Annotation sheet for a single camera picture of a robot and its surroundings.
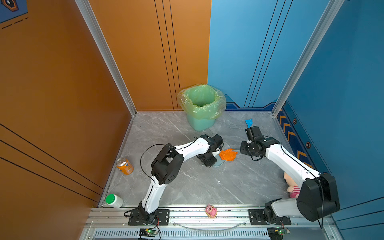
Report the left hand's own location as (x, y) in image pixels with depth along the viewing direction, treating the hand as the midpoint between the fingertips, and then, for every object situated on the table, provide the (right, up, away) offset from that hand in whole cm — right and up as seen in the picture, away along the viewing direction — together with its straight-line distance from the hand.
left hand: (208, 162), depth 92 cm
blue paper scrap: (+33, +25, +21) cm, 46 cm away
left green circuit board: (-31, -28, -21) cm, 47 cm away
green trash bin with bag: (-4, +36, -2) cm, 36 cm away
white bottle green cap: (-47, -13, -21) cm, 53 cm away
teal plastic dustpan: (+7, 0, +1) cm, 7 cm away
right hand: (+19, +9, -5) cm, 21 cm away
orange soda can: (-47, +1, -11) cm, 48 cm away
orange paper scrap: (+13, +4, +2) cm, 13 cm away
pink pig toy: (0, -19, -19) cm, 27 cm away
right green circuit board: (+31, -28, -22) cm, 47 cm away
